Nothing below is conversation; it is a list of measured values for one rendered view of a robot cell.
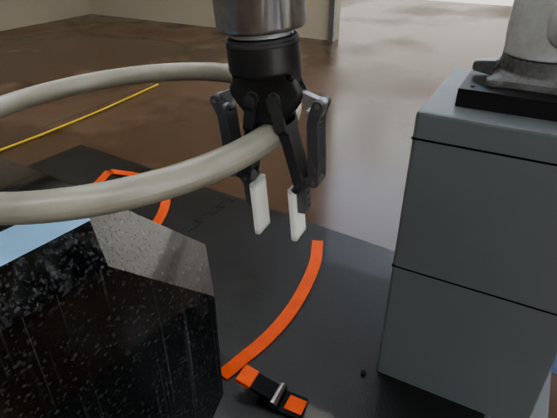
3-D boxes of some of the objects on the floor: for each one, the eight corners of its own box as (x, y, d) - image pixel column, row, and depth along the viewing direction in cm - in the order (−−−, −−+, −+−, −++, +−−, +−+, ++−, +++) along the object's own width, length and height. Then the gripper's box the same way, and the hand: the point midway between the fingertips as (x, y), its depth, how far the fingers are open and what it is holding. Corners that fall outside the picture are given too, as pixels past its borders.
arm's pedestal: (401, 281, 176) (439, 60, 134) (553, 328, 155) (653, 85, 114) (352, 379, 138) (385, 114, 97) (544, 459, 118) (688, 166, 76)
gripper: (357, 24, 47) (356, 227, 59) (209, 26, 54) (234, 206, 66) (331, 41, 41) (336, 262, 53) (169, 39, 48) (205, 235, 60)
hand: (278, 209), depth 58 cm, fingers closed on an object, 4 cm apart
